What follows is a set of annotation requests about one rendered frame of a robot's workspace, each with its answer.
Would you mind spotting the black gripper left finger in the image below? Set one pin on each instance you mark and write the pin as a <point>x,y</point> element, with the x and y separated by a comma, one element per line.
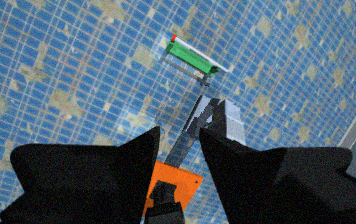
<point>124,172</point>

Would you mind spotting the grey metal pin with red head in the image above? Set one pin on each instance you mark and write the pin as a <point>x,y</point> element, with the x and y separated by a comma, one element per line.
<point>174,38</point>

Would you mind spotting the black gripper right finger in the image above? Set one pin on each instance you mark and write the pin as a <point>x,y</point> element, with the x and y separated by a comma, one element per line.
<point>248,180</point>

